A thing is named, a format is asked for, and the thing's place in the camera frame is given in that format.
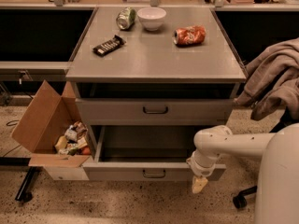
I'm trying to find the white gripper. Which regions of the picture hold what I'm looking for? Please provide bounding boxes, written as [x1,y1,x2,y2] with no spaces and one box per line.
[186,150,217,194]

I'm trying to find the grey drawer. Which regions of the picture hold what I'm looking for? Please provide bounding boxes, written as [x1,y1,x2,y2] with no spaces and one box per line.
[81,125,227,183]
[76,98,233,125]

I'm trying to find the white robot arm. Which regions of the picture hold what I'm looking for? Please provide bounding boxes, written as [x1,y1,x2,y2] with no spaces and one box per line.
[187,123,299,224]

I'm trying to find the grey drawer cabinet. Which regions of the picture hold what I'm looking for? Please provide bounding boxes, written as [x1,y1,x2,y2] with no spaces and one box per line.
[65,6,247,179]

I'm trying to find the grey top drawer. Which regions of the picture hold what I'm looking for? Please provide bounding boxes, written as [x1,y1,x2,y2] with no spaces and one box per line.
[76,98,233,125]

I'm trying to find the black office chair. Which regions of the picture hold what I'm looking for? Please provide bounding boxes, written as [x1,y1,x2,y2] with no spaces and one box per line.
[233,108,299,209]

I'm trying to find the grey brown jacket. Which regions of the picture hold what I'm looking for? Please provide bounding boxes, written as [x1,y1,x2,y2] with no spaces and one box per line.
[235,38,299,120]

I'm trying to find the snack packets in box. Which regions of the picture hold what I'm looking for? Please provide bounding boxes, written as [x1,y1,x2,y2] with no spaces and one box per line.
[54,121,91,156]

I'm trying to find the crushed orange soda can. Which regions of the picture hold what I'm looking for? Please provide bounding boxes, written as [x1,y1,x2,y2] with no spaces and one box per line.
[173,25,206,46]

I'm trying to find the black snack bar wrapper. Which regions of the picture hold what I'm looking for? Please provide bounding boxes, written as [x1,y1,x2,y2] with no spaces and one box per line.
[93,35,125,57]

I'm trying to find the cardboard box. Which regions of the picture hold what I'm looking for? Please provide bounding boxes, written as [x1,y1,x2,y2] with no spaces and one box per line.
[11,81,93,180]

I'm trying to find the white bowl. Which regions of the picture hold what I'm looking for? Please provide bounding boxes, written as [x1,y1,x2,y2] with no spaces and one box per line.
[137,7,166,31]

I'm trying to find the black desk leg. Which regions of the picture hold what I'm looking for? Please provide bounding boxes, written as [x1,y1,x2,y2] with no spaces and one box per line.
[0,157,39,203]

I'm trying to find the crushed green soda can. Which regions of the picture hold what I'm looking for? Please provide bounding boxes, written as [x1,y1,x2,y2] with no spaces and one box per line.
[116,7,136,30]

